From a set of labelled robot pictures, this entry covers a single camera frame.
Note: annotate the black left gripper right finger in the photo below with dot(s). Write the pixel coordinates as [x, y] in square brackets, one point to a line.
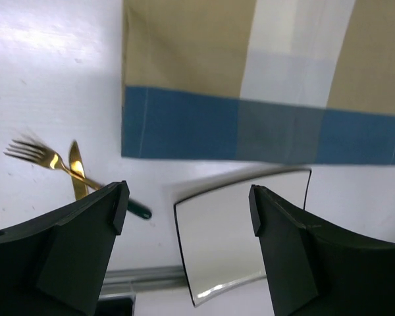
[315, 267]

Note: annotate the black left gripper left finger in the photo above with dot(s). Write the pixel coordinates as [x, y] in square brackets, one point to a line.
[55, 264]

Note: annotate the blue beige striped placemat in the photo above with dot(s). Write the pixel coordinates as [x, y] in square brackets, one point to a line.
[284, 82]

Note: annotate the white square plate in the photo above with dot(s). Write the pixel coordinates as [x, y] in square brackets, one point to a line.
[217, 244]

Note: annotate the aluminium front rail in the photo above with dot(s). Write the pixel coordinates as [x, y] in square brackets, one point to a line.
[127, 283]

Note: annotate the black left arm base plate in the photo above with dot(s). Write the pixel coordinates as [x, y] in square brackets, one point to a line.
[116, 307]

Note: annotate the gold knife green handle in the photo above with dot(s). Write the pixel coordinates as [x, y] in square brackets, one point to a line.
[76, 166]

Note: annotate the gold fork green handle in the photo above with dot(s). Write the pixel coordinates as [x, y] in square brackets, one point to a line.
[38, 153]

